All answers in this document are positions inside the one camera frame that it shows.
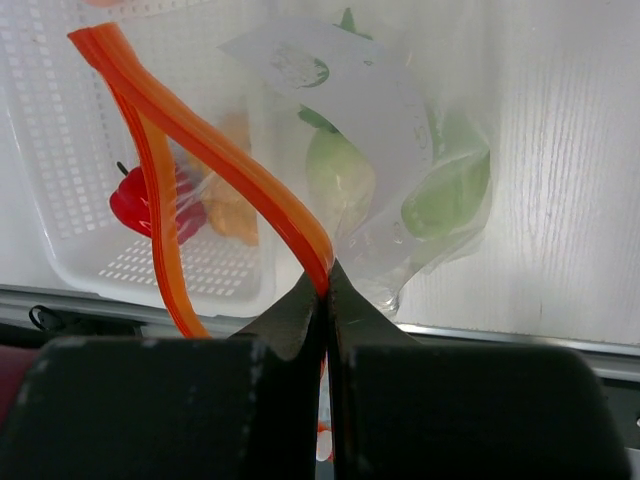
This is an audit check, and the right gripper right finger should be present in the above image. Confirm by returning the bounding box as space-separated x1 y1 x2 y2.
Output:
326 265 632 479

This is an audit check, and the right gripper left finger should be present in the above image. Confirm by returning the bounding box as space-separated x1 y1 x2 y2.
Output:
1 276 325 479

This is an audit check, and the green cabbage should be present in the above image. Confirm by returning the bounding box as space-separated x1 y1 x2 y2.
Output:
401 105 491 240

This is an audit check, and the white radish with leaves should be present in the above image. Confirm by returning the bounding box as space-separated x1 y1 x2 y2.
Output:
297 7 376 236

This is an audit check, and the red bell pepper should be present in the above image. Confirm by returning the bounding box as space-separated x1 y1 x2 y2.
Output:
109 162 207 245

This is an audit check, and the clear zip top bag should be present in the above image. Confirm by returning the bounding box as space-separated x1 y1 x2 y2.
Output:
67 7 494 464

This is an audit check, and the white plastic basket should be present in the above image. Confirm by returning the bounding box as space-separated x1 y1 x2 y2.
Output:
1 1 277 307

